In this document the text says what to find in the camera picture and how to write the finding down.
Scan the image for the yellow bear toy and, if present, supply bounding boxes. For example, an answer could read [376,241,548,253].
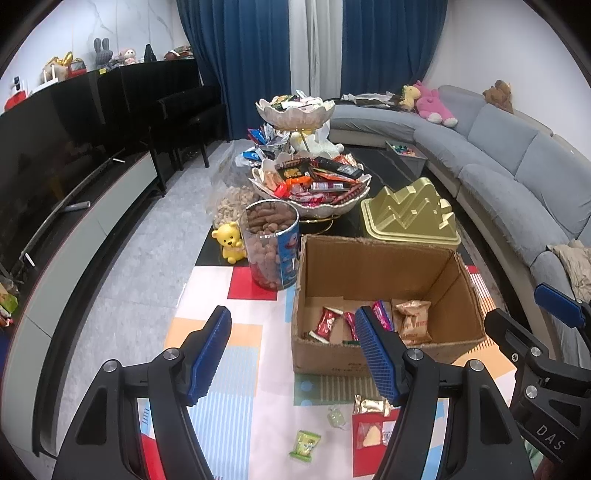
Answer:
[211,222,245,265]

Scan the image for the white sheer curtain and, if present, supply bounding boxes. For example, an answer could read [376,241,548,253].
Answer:
[288,0,345,100]

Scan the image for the pink plush toy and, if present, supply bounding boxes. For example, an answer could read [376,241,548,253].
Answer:
[413,80,458,127]

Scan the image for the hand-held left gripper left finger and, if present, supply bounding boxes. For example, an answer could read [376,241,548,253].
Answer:
[51,305,232,480]

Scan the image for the grey television cabinet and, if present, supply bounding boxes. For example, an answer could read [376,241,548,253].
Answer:
[0,152,167,457]

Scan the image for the black upright piano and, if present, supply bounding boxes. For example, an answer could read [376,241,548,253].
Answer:
[97,58,229,195]

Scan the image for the gold mountain-lid tin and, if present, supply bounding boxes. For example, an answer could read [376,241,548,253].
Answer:
[360,178,462,252]

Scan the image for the gold foil balloon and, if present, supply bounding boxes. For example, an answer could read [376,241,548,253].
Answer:
[44,52,86,77]

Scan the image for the snack bags beside cabinet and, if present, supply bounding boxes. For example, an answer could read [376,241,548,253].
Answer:
[0,277,21,328]

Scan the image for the brown cardboard box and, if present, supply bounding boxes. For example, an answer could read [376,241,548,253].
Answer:
[291,234,488,376]

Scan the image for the clear bag of peanuts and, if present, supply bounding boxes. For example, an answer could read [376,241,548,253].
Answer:
[208,148,259,229]

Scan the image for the grey sofa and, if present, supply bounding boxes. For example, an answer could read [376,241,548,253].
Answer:
[330,84,591,370]

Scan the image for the small green sweet packet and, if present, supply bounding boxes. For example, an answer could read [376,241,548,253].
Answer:
[289,430,321,461]

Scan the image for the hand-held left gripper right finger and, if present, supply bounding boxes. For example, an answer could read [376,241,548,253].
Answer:
[355,305,529,480]

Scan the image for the heap of wrapped sweets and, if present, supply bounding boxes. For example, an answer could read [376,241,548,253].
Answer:
[268,92,324,112]

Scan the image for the beige jacket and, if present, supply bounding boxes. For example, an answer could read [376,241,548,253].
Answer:
[547,240,591,301]

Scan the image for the blue curtain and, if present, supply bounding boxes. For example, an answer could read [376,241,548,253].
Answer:
[175,0,296,141]
[342,0,448,95]

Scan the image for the grey storage bin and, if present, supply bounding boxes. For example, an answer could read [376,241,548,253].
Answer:
[385,141,428,178]

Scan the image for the small red white packet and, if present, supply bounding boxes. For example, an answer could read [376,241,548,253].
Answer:
[302,307,345,342]

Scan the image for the grey rabbit plush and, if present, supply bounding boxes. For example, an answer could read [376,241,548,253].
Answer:
[93,38,113,70]

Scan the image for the orange snack packet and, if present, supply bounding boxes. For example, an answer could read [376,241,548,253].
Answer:
[392,300,432,344]

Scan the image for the clear jar of brown nuts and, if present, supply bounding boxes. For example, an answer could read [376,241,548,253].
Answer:
[239,200,301,291]

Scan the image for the colourful checked tablecloth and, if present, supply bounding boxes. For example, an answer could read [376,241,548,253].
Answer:
[134,265,522,480]

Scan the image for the brown plush toy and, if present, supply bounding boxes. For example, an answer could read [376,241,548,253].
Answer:
[482,80,514,114]

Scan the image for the pile of assorted snack packets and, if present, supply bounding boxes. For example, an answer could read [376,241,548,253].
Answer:
[253,154,370,206]

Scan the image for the tiered white snack stand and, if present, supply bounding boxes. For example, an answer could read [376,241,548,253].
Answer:
[249,92,372,236]

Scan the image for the patterned cloth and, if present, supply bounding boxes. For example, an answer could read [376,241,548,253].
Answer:
[342,91,402,108]

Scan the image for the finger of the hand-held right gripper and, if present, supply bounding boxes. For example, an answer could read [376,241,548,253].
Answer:
[534,284,591,330]
[485,308,591,398]

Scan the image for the black television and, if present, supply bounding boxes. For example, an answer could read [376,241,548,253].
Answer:
[0,76,153,287]

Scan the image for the red packet with window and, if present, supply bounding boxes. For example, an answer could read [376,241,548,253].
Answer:
[352,408,400,450]

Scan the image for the yellow plush toy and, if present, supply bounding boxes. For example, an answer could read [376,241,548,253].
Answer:
[399,84,421,112]

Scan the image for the white plastic bag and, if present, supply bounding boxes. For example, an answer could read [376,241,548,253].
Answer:
[305,124,345,155]

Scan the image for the red candy packet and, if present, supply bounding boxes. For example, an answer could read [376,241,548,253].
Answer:
[372,300,394,332]

